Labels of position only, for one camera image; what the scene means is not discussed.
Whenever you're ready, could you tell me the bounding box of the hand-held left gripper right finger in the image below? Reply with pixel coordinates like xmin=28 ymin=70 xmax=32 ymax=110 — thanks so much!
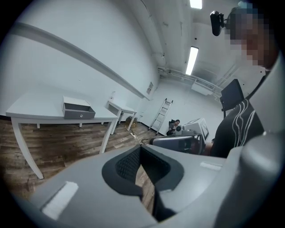
xmin=141 ymin=144 xmax=227 ymax=223

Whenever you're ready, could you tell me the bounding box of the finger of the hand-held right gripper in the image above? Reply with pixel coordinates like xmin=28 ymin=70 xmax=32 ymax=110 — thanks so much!
xmin=153 ymin=135 xmax=194 ymax=154

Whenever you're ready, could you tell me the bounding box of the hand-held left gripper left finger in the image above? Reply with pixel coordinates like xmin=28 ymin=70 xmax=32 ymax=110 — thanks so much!
xmin=28 ymin=144 xmax=159 ymax=228

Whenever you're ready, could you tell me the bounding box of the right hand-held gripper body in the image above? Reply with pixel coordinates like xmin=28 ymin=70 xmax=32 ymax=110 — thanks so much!
xmin=175 ymin=117 xmax=211 ymax=155

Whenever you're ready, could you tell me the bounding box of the grey drawer box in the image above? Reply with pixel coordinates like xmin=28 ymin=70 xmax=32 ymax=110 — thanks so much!
xmin=62 ymin=102 xmax=96 ymax=119

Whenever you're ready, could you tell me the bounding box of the person's right forearm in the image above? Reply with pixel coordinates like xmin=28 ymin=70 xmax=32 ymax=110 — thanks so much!
xmin=204 ymin=142 xmax=214 ymax=157

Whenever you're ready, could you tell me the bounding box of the white rectangular tray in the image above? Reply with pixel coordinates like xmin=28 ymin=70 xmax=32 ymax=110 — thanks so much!
xmin=61 ymin=95 xmax=92 ymax=114

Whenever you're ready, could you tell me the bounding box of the white ladder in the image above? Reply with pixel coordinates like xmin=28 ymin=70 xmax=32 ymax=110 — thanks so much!
xmin=148 ymin=98 xmax=174 ymax=135

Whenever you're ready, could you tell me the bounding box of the person's black printed shirt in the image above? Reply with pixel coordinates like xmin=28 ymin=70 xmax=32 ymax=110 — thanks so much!
xmin=210 ymin=98 xmax=266 ymax=159

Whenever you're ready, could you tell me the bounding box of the white air conditioner unit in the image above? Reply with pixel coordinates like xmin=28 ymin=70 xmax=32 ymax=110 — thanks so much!
xmin=191 ymin=79 xmax=216 ymax=96

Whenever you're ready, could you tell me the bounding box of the black chair backrest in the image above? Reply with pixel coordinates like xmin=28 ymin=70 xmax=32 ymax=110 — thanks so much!
xmin=220 ymin=78 xmax=245 ymax=118

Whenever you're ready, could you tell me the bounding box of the white shelf unit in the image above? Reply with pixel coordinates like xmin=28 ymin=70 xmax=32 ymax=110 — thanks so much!
xmin=107 ymin=99 xmax=138 ymax=134

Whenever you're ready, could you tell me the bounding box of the long ceiling light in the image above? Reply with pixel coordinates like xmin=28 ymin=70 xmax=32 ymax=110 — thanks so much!
xmin=189 ymin=0 xmax=203 ymax=10
xmin=185 ymin=45 xmax=200 ymax=76

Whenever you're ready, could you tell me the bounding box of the large white table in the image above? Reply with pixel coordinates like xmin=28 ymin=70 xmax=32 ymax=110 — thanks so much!
xmin=5 ymin=92 xmax=119 ymax=180

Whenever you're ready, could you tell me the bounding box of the person's head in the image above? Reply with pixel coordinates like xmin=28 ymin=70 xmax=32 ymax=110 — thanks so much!
xmin=224 ymin=1 xmax=279 ymax=70

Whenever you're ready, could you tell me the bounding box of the black head-mounted camera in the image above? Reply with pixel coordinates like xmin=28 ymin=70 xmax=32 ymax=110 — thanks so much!
xmin=210 ymin=10 xmax=226 ymax=37

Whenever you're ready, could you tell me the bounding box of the white wall rail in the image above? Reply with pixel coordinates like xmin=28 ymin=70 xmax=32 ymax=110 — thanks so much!
xmin=12 ymin=21 xmax=151 ymax=101

